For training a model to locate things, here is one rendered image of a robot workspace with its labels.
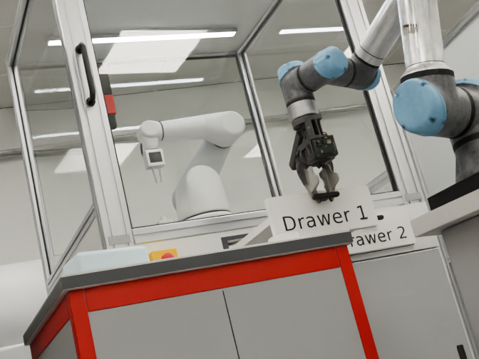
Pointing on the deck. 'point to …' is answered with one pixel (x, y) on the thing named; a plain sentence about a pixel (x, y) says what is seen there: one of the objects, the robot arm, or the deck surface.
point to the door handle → (87, 73)
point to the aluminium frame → (96, 157)
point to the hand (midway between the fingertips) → (323, 198)
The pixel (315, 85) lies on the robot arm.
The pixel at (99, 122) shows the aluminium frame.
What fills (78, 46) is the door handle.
